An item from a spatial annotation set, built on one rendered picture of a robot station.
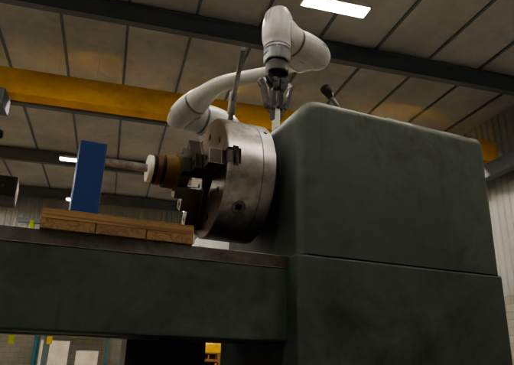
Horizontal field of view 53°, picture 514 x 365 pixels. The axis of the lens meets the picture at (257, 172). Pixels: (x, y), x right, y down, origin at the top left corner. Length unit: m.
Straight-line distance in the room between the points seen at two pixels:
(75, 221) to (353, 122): 0.70
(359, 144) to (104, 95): 11.33
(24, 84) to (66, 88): 0.87
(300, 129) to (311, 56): 0.61
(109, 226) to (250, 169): 0.36
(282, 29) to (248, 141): 0.59
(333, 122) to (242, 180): 0.27
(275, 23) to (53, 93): 10.94
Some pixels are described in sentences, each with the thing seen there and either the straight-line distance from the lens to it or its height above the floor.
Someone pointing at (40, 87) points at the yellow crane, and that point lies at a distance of 12.60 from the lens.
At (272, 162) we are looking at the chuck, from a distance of 1.25.
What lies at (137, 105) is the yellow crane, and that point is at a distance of 12.40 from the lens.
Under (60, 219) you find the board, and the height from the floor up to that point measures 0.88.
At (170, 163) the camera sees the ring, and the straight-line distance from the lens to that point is 1.28.
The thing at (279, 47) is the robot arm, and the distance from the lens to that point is 1.71.
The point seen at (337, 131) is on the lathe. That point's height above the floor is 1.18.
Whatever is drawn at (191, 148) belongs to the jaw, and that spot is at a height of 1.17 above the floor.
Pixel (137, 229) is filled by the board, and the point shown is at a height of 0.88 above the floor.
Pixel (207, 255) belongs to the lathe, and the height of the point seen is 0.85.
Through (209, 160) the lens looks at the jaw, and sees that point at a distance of 1.21.
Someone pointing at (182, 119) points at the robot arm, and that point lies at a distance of 2.08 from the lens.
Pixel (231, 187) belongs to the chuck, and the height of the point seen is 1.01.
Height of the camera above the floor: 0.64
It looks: 20 degrees up
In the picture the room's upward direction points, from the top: 2 degrees clockwise
